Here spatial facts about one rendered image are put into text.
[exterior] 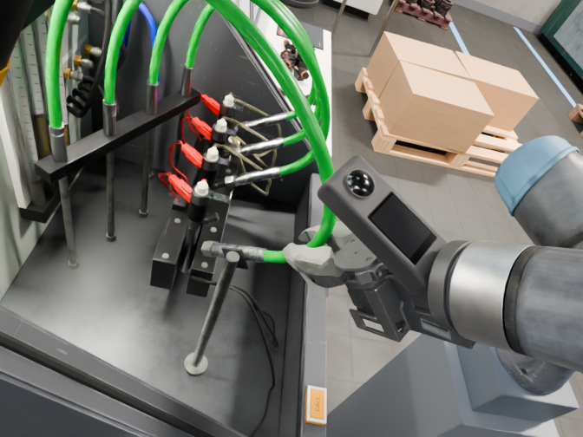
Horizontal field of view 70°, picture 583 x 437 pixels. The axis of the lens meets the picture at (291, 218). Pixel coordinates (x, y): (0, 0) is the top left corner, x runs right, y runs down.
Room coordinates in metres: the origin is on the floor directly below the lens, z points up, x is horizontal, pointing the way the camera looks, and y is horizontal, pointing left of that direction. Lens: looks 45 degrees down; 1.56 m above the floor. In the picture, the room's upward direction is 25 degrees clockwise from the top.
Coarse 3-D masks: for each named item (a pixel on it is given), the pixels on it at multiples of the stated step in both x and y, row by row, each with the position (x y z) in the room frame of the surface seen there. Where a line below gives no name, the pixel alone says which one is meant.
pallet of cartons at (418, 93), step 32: (384, 32) 3.23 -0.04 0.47; (384, 64) 3.01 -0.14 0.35; (416, 64) 2.94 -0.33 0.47; (448, 64) 3.17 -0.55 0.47; (480, 64) 3.46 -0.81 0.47; (384, 96) 2.81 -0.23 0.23; (416, 96) 2.51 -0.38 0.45; (448, 96) 2.66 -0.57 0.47; (480, 96) 2.88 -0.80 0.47; (512, 96) 3.26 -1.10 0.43; (384, 128) 2.54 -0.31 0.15; (416, 128) 2.55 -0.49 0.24; (448, 128) 2.62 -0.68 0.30; (480, 128) 2.69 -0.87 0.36; (512, 128) 3.33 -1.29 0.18; (448, 160) 2.72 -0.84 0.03
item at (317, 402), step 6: (306, 390) 0.29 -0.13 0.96; (312, 390) 0.29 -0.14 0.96; (318, 390) 0.29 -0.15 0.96; (306, 396) 0.28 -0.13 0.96; (312, 396) 0.28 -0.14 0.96; (318, 396) 0.28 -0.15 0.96; (306, 402) 0.27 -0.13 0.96; (312, 402) 0.27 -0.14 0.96; (318, 402) 0.27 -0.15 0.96; (312, 408) 0.26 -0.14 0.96; (318, 408) 0.27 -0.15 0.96; (312, 414) 0.25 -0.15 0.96; (318, 414) 0.26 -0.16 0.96
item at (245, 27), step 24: (72, 0) 0.37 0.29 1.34; (216, 0) 0.33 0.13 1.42; (240, 24) 0.33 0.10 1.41; (48, 48) 0.37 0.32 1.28; (264, 48) 0.32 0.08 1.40; (48, 72) 0.37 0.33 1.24; (288, 72) 0.32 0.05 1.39; (48, 96) 0.37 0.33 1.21; (288, 96) 0.32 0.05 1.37; (312, 120) 0.32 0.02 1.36; (312, 144) 0.31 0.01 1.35; (336, 216) 0.31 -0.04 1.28; (312, 240) 0.31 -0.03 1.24
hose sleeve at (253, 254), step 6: (216, 246) 0.33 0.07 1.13; (222, 246) 0.33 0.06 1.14; (228, 246) 0.33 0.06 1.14; (234, 246) 0.32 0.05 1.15; (240, 246) 0.33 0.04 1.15; (246, 246) 0.33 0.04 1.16; (252, 246) 0.33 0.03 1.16; (216, 252) 0.32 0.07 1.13; (222, 252) 0.32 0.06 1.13; (246, 252) 0.32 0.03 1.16; (252, 252) 0.32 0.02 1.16; (258, 252) 0.32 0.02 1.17; (246, 258) 0.31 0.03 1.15; (252, 258) 0.31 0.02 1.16; (258, 258) 0.31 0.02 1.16
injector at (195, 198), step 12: (192, 192) 0.41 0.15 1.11; (192, 204) 0.41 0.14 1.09; (204, 204) 0.42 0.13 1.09; (192, 216) 0.41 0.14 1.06; (204, 216) 0.42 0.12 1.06; (216, 216) 0.43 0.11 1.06; (192, 228) 0.42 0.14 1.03; (192, 240) 0.42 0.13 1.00; (192, 252) 0.42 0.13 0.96; (180, 264) 0.42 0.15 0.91
